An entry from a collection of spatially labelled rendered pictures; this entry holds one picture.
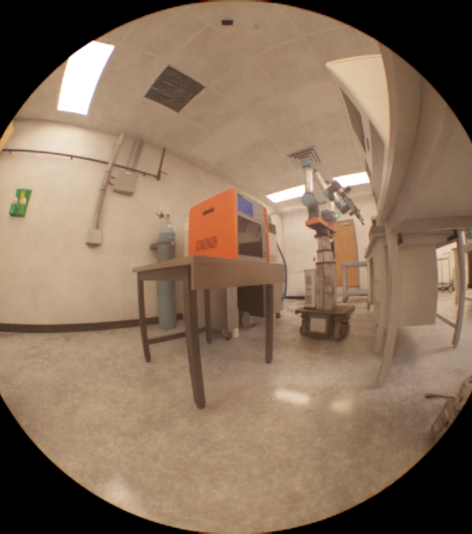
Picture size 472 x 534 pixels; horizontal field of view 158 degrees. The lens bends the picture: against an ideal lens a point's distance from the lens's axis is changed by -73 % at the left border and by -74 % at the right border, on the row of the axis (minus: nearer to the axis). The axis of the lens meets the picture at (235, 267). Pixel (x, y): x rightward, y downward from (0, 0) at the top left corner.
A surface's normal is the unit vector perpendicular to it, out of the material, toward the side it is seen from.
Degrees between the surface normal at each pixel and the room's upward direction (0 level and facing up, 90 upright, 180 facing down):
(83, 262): 90
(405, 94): 180
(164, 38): 180
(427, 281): 90
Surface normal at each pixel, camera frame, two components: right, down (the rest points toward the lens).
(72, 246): 0.76, -0.06
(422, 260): -0.65, -0.04
